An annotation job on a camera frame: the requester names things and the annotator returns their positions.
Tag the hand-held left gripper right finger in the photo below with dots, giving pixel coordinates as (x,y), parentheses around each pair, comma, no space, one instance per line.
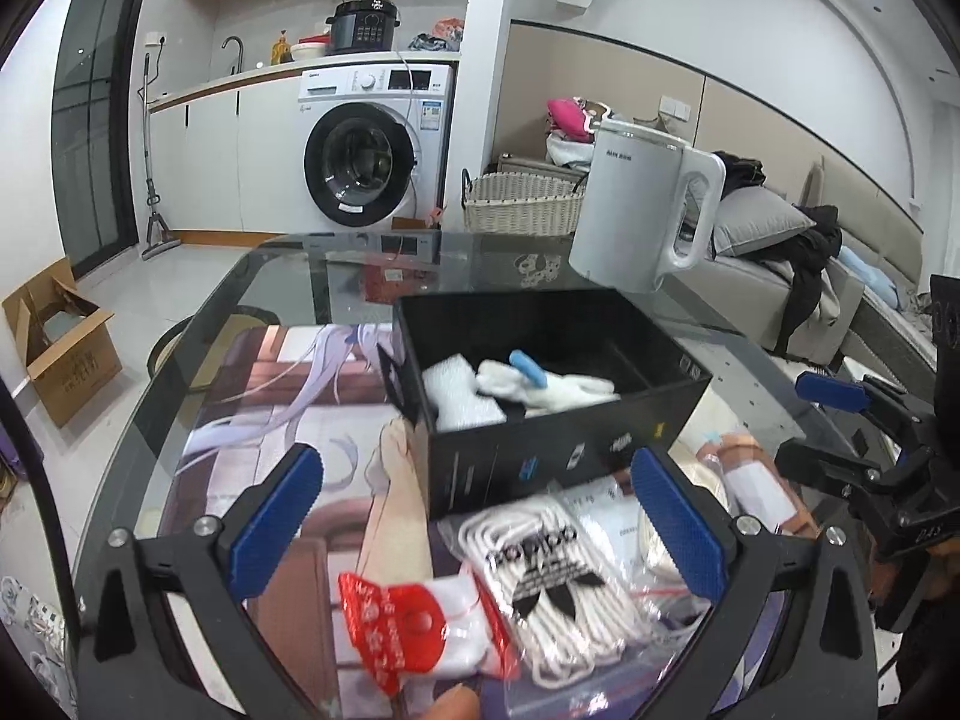
(679,525)

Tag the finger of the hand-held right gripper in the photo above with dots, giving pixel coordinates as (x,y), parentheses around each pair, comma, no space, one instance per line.
(829,390)
(817,465)

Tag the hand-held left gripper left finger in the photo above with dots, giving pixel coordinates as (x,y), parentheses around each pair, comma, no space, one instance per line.
(274,521)

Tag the large white medicine sachet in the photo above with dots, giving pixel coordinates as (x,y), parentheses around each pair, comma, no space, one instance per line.
(604,521)

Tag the black cardboard box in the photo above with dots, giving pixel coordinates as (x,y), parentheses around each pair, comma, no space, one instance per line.
(555,450)

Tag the white socks with red label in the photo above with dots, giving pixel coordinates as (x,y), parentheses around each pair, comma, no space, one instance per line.
(405,630)

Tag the person's left hand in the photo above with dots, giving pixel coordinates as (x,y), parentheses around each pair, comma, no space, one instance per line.
(454,706)

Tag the printed table mat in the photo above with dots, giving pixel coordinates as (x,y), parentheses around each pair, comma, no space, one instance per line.
(300,420)

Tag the grey sofa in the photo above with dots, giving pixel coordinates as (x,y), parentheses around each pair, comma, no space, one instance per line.
(757,292)

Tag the light blue cloth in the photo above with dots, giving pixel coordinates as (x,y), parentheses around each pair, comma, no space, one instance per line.
(866,274)

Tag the black jacket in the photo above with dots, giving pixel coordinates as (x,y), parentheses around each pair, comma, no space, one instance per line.
(814,255)

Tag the white fluffy gloves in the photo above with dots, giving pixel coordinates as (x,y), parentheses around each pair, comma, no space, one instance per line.
(555,390)

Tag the grey pillow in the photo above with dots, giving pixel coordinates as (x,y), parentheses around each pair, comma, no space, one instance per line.
(757,221)

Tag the white bubble wrap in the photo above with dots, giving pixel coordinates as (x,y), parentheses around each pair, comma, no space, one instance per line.
(461,394)

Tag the black garment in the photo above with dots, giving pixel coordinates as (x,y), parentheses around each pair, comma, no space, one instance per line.
(742,171)

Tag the brown cardboard box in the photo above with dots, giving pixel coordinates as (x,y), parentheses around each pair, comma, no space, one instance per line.
(71,367)

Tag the white electric kettle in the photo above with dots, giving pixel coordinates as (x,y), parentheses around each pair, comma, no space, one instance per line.
(630,210)

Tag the standing mop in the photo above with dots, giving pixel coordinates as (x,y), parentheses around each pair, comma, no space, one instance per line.
(152,195)

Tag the white garment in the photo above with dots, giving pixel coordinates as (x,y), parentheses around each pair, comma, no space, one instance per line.
(570,151)

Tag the white wicker basket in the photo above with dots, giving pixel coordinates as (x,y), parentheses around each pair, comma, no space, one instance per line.
(521,202)

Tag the white kitchen cabinet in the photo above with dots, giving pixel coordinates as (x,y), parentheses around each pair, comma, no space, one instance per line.
(225,157)

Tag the pink cloth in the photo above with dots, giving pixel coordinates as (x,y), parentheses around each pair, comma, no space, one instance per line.
(570,118)

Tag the white washing machine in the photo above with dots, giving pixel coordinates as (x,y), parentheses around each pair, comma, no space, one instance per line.
(375,150)

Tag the dark glass door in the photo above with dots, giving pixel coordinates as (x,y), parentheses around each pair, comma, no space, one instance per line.
(97,127)

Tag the metal faucet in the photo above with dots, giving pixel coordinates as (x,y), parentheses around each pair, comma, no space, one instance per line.
(236,52)

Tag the yellow bottle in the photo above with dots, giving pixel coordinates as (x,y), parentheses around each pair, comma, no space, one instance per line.
(281,51)

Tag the white bowl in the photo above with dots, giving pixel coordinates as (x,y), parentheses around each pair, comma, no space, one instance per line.
(307,49)

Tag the black pressure cooker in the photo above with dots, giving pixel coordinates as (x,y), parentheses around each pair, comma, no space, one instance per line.
(361,28)

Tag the pile of bags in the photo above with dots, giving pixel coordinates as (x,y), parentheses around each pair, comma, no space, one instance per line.
(439,36)

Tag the white wall socket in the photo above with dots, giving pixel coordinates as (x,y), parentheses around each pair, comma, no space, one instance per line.
(673,107)

